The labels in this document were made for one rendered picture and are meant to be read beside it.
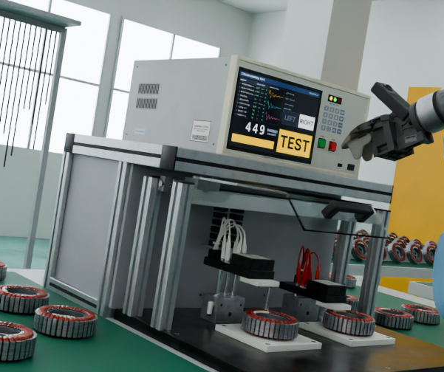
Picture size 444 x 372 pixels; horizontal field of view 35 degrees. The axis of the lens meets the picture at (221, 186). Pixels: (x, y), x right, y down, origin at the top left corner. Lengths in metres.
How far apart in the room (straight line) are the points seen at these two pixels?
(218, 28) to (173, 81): 7.94
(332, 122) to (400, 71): 6.39
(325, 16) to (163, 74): 4.05
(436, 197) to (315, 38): 1.53
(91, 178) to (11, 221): 6.55
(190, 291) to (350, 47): 4.34
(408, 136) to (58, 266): 0.84
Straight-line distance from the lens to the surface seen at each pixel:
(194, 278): 1.58
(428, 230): 5.31
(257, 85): 1.47
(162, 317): 1.34
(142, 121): 1.66
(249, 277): 1.40
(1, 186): 8.01
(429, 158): 5.37
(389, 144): 1.45
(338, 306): 1.58
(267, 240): 1.70
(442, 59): 7.75
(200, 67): 1.52
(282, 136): 1.52
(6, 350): 1.11
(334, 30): 5.60
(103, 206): 1.52
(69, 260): 1.63
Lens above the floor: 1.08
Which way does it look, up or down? 1 degrees down
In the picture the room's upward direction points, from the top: 9 degrees clockwise
